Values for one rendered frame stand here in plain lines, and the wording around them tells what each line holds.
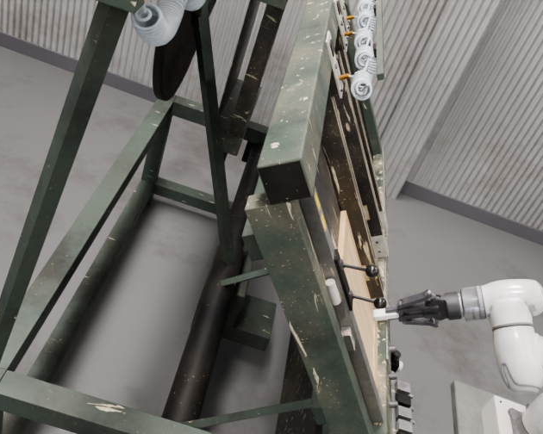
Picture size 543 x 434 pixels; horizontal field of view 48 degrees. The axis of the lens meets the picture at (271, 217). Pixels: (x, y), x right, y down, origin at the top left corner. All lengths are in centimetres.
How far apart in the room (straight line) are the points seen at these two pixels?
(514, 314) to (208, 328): 124
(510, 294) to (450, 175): 356
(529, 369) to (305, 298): 58
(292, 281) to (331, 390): 40
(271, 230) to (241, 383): 198
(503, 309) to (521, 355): 12
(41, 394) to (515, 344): 141
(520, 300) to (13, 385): 152
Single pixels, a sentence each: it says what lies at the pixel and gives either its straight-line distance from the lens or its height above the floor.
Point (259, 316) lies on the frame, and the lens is 324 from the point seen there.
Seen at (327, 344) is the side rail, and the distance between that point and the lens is 162.
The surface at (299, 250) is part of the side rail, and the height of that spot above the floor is 170.
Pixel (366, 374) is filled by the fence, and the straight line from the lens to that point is 207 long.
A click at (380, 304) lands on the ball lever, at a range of 180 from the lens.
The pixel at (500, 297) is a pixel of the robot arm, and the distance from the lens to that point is 172.
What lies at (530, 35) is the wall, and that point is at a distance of 482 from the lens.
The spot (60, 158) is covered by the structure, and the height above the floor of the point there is 172.
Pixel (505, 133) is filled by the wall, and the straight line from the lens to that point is 509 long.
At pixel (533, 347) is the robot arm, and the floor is 161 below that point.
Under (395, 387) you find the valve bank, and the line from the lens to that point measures 261.
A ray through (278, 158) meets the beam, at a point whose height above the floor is 190.
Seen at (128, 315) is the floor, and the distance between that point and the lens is 343.
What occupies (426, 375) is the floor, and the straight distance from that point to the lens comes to 385.
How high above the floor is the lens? 256
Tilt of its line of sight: 36 degrees down
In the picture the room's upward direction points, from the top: 21 degrees clockwise
